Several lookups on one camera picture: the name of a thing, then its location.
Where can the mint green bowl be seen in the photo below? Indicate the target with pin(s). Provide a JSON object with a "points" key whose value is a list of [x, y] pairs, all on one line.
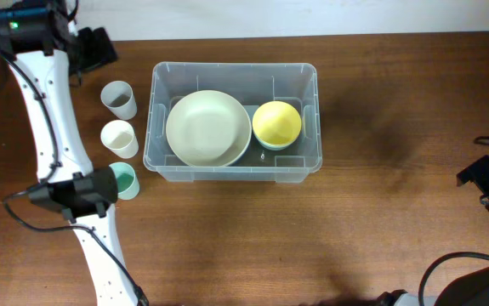
{"points": [[275, 148]]}

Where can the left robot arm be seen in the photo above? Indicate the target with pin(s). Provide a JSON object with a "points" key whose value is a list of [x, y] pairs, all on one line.
{"points": [[42, 60]]}

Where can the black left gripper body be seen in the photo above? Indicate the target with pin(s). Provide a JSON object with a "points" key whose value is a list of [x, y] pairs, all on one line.
{"points": [[88, 51]]}

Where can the white bowl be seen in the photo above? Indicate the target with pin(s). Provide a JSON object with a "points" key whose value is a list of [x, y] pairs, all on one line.
{"points": [[263, 142]]}

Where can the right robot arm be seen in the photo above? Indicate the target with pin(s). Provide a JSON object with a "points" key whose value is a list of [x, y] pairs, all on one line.
{"points": [[471, 289]]}

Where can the beige plate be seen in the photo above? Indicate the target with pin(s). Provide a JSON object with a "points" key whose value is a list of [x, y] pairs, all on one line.
{"points": [[208, 120], [213, 158]]}

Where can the grey cup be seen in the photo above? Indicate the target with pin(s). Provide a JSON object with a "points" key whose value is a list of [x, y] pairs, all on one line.
{"points": [[118, 97]]}

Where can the yellow bowl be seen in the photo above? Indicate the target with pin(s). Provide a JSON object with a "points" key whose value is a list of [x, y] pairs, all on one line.
{"points": [[277, 123]]}

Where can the clear plastic storage bin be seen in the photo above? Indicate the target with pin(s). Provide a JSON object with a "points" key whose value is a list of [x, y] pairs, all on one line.
{"points": [[252, 84]]}

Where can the cream white cup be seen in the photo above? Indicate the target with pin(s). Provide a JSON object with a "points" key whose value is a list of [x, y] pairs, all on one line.
{"points": [[119, 137]]}

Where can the mint green cup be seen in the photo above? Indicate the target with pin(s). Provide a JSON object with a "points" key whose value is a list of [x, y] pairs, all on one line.
{"points": [[127, 180]]}

